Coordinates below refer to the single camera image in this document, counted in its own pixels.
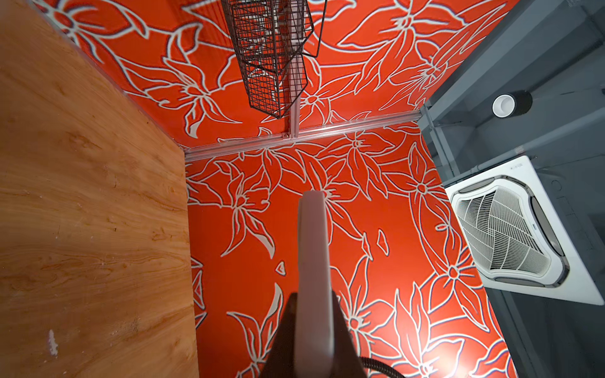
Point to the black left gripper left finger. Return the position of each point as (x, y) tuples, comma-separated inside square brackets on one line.
[(280, 362)]

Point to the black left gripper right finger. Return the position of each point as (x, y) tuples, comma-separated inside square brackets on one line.
[(346, 362)]

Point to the phone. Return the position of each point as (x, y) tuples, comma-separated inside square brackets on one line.
[(314, 331)]

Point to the white ceiling air conditioner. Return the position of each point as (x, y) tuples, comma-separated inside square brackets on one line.
[(528, 234)]

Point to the round ceiling light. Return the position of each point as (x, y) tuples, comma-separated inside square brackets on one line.
[(512, 104)]

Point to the aluminium frame post right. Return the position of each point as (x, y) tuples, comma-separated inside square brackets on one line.
[(282, 139)]

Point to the black wire basket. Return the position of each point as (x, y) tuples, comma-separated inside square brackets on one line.
[(269, 39)]

